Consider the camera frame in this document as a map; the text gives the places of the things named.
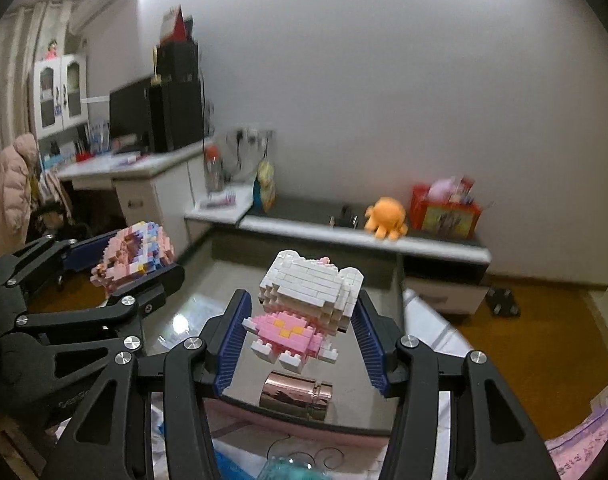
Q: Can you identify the white wall power outlet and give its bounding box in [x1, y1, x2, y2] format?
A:
[231, 127, 275, 143]

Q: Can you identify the pink printed cloth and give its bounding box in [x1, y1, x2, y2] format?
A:
[544, 395, 608, 480]

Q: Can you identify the white cat brick figure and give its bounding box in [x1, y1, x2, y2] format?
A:
[243, 250, 362, 372]

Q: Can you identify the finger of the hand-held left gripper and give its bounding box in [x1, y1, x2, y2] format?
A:
[0, 234, 116, 306]
[0, 262, 185, 386]

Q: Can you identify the yellow snack bag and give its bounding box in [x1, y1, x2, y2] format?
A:
[254, 160, 279, 213]

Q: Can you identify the white desk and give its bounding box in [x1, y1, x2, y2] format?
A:
[56, 140, 217, 261]

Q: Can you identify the black computer tower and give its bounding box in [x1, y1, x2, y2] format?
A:
[149, 77, 207, 153]

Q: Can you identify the orange octopus plush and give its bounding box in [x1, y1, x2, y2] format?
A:
[365, 197, 409, 241]

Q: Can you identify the teal plastic case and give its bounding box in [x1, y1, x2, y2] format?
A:
[256, 455, 315, 480]

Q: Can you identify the red desk calendar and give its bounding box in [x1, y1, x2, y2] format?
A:
[159, 5, 195, 43]

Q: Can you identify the red storage crate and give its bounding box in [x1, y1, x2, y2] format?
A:
[411, 185, 483, 240]

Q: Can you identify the black floor scale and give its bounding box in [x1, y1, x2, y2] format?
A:
[486, 287, 522, 318]

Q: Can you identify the beige curtain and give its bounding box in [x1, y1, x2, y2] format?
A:
[0, 2, 77, 161]

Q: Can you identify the small white bedside cabinet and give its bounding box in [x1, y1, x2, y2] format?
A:
[184, 182, 257, 261]

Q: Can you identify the black computer monitor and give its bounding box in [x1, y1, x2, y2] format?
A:
[109, 80, 155, 153]

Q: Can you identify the low dark-topped cabinet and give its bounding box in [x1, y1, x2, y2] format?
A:
[236, 197, 492, 316]

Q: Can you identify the white air conditioner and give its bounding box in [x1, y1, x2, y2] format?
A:
[66, 0, 137, 33]

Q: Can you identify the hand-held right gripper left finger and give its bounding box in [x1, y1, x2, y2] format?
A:
[41, 289, 255, 480]

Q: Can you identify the clear bottle red cap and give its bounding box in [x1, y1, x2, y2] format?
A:
[204, 144, 225, 193]

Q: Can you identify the row of books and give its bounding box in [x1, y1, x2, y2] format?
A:
[39, 120, 110, 171]

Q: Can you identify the pink plush toy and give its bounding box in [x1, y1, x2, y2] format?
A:
[429, 177, 459, 201]

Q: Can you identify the rose gold metal tube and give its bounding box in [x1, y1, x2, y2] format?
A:
[258, 371, 335, 422]

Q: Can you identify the white glass-door cabinet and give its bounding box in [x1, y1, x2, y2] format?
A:
[31, 52, 90, 141]

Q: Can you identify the striped hanging cloth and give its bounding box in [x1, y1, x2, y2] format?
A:
[34, 170, 75, 221]

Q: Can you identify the pink brick toy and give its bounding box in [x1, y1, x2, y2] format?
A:
[91, 221, 177, 295]

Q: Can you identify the black speaker box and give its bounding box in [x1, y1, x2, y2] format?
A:
[154, 40, 202, 83]

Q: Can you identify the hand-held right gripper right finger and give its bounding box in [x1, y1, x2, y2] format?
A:
[353, 289, 559, 480]

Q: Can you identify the pink flat packet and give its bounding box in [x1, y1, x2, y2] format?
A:
[200, 192, 237, 209]

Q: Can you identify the small black gadget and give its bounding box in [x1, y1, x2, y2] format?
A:
[329, 205, 359, 228]

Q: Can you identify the pink down coat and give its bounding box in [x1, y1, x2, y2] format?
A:
[0, 132, 40, 261]

